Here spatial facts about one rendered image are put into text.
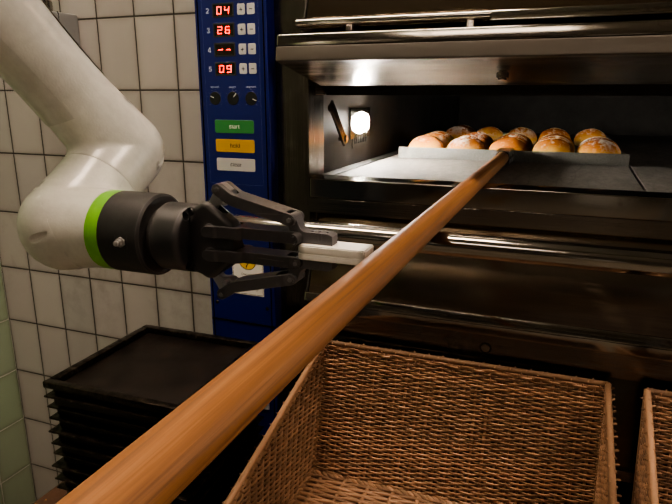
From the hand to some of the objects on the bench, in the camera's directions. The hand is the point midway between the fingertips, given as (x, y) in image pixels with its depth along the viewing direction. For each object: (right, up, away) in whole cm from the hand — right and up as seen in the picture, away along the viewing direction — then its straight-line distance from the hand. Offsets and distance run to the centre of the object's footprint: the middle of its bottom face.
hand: (336, 252), depth 60 cm
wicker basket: (+15, -52, +41) cm, 68 cm away
